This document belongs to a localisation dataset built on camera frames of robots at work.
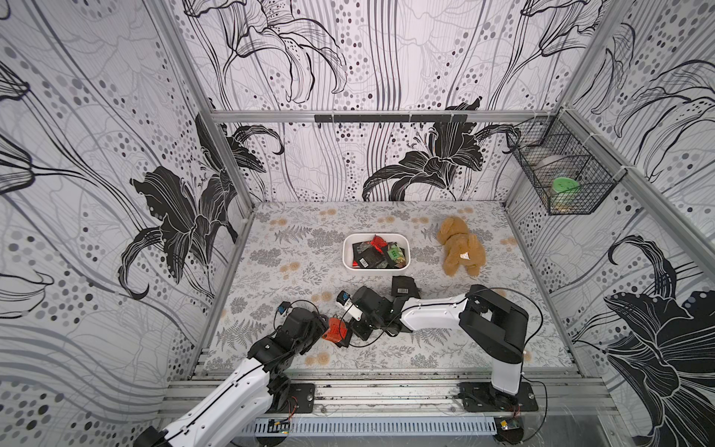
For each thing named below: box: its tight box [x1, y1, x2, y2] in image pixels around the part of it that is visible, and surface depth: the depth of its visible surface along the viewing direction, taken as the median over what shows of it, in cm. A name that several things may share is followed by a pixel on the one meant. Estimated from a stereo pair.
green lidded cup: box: [551, 176, 581, 213], surface depth 81 cm
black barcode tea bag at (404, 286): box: [391, 275, 421, 299], surface depth 95 cm
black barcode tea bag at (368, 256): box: [351, 241, 389, 270], surface depth 100 cm
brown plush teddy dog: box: [436, 216, 487, 277], surface depth 95 cm
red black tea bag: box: [322, 316, 350, 348], surface depth 85 cm
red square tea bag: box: [370, 234, 389, 255], surface depth 100 cm
